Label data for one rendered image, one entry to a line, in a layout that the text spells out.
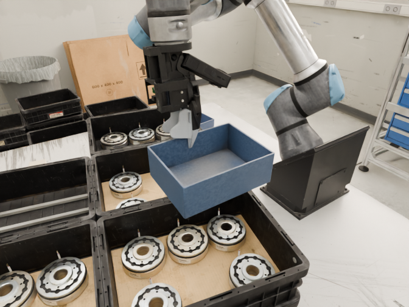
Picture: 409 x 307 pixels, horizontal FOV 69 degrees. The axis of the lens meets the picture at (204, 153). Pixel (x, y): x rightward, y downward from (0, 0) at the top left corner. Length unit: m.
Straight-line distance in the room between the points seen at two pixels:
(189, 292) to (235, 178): 0.30
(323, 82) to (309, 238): 0.49
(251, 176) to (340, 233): 0.59
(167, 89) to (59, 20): 3.12
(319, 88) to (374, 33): 2.63
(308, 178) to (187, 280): 0.49
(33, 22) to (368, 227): 3.32
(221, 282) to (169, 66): 0.48
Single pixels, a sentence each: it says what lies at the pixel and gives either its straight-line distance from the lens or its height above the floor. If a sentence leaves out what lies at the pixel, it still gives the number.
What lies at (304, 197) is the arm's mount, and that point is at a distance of 1.04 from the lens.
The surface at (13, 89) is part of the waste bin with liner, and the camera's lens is 3.16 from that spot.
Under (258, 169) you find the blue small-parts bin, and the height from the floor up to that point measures 1.11.
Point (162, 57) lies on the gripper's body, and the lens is 0.55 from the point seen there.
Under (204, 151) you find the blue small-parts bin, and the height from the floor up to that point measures 1.09.
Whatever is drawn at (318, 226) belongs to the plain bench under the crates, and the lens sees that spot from 1.10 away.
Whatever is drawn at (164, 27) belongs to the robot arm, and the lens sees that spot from 0.54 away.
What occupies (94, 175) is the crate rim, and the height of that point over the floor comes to 0.93.
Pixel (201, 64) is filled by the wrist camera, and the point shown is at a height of 1.28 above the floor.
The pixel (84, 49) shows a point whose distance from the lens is 3.54.
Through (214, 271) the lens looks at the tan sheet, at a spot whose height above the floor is 0.83.
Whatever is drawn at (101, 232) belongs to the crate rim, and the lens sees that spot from 0.73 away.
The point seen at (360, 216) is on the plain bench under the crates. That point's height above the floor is 0.70.
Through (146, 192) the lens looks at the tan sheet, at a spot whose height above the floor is 0.83.
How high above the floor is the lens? 1.44
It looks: 32 degrees down
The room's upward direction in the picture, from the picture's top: straight up
